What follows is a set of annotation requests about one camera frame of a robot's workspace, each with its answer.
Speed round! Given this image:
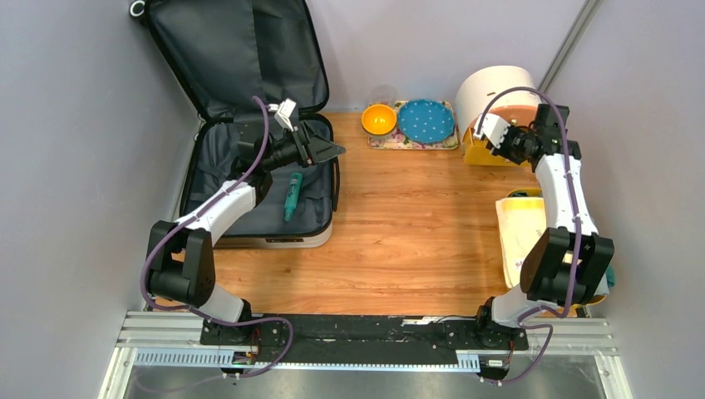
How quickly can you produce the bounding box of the yellow plastic basket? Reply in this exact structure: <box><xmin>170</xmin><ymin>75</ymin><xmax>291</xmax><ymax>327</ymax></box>
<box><xmin>505</xmin><ymin>187</ymin><xmax>607</xmax><ymax>309</ymax></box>

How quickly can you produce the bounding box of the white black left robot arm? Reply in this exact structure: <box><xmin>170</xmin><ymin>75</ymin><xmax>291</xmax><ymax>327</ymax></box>
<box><xmin>139</xmin><ymin>128</ymin><xmax>346</xmax><ymax>345</ymax></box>

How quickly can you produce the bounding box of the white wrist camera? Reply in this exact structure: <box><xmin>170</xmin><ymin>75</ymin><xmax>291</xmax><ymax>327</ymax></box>
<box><xmin>472</xmin><ymin>113</ymin><xmax>511</xmax><ymax>149</ymax></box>
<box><xmin>266</xmin><ymin>98</ymin><xmax>298</xmax><ymax>132</ymax></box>

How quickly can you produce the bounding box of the clear drinking glass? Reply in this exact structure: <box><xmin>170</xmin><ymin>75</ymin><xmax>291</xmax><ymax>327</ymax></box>
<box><xmin>368</xmin><ymin>85</ymin><xmax>397</xmax><ymax>106</ymax></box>

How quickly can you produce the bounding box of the blue dotted plate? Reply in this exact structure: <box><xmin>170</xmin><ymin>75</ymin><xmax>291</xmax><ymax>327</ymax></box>
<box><xmin>397</xmin><ymin>99</ymin><xmax>455</xmax><ymax>145</ymax></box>

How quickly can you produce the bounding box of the teal tube bottle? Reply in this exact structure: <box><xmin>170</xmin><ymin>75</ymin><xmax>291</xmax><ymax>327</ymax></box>
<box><xmin>283</xmin><ymin>172</ymin><xmax>303</xmax><ymax>222</ymax></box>

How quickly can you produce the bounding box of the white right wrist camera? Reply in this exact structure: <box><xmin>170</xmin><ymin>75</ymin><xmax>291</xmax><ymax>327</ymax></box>
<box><xmin>472</xmin><ymin>113</ymin><xmax>511</xmax><ymax>149</ymax></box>

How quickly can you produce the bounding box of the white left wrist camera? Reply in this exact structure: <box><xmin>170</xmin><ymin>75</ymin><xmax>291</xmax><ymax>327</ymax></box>
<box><xmin>266</xmin><ymin>98</ymin><xmax>298</xmax><ymax>132</ymax></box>

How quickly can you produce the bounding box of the small yellow bowl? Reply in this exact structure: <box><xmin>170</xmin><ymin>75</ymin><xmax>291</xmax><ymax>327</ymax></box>
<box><xmin>361</xmin><ymin>103</ymin><xmax>397</xmax><ymax>138</ymax></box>

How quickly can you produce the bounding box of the floral placemat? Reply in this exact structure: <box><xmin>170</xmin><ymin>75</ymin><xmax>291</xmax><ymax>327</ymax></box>
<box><xmin>365</xmin><ymin>101</ymin><xmax>458</xmax><ymax>150</ymax></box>

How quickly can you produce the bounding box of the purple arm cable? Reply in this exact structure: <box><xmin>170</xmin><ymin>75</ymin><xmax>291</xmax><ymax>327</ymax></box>
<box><xmin>473</xmin><ymin>86</ymin><xmax>584</xmax><ymax>385</ymax></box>
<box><xmin>138</xmin><ymin>96</ymin><xmax>296</xmax><ymax>379</ymax></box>

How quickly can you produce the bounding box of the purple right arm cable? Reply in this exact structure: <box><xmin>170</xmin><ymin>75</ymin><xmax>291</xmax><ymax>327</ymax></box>
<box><xmin>473</xmin><ymin>86</ymin><xmax>584</xmax><ymax>385</ymax></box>

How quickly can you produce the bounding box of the beige sandal shoe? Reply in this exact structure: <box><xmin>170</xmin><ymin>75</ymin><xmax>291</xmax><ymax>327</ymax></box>
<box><xmin>495</xmin><ymin>197</ymin><xmax>546</xmax><ymax>288</ymax></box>

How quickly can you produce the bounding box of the dark green garment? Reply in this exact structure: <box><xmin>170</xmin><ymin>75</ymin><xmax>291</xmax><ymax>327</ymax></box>
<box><xmin>515</xmin><ymin>187</ymin><xmax>616</xmax><ymax>293</ymax></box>

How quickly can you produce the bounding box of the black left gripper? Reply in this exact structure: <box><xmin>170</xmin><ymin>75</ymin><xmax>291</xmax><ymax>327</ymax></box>
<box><xmin>261</xmin><ymin>121</ymin><xmax>344</xmax><ymax>172</ymax></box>

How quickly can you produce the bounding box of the black white space suitcase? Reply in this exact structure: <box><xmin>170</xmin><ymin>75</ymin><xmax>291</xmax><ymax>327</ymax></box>
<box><xmin>128</xmin><ymin>1</ymin><xmax>340</xmax><ymax>249</ymax></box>

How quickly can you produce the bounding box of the cream round drawer cabinet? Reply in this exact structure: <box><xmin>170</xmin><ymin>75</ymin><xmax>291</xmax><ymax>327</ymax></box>
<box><xmin>454</xmin><ymin>66</ymin><xmax>541</xmax><ymax>166</ymax></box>

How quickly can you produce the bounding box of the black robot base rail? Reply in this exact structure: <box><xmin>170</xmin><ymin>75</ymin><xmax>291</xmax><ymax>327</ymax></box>
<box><xmin>200</xmin><ymin>313</ymin><xmax>529</xmax><ymax>379</ymax></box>

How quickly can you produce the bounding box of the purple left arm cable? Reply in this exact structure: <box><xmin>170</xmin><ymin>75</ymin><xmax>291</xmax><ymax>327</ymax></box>
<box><xmin>138</xmin><ymin>96</ymin><xmax>296</xmax><ymax>379</ymax></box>

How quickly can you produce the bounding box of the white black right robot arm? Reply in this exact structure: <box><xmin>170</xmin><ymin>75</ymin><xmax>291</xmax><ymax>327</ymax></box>
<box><xmin>474</xmin><ymin>104</ymin><xmax>614</xmax><ymax>348</ymax></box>

